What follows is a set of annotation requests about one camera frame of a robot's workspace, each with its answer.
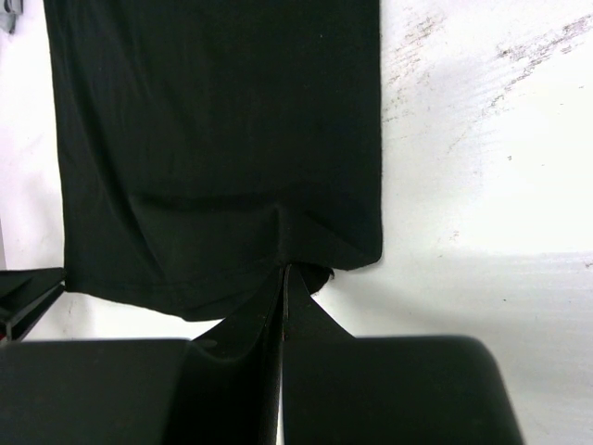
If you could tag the grey folded tank top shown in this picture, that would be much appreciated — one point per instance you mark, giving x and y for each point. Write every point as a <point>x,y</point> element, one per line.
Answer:
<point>10,11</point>

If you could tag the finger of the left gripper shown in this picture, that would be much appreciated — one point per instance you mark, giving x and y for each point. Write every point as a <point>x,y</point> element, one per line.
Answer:
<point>26,295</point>

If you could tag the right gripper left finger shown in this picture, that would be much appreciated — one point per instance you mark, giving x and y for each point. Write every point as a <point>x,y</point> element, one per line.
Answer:
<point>220,388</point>

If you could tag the black tank top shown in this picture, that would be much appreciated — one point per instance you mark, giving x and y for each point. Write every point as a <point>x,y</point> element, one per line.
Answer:
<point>204,146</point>

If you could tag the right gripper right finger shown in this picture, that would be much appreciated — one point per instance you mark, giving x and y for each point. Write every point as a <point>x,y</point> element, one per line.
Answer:
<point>341,389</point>

